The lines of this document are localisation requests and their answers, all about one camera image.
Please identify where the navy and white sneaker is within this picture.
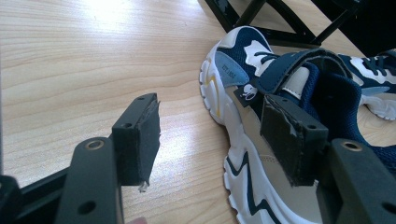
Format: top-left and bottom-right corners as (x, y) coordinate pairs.
(199, 25), (396, 224)
(337, 48), (396, 121)

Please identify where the red and black shoe rack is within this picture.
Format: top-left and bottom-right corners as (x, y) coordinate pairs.
(204, 0), (396, 59)

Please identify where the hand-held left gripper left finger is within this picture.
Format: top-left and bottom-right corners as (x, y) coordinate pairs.
(110, 91), (162, 189)

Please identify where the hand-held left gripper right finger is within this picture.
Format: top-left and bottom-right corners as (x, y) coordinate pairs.
(259, 93), (330, 188)

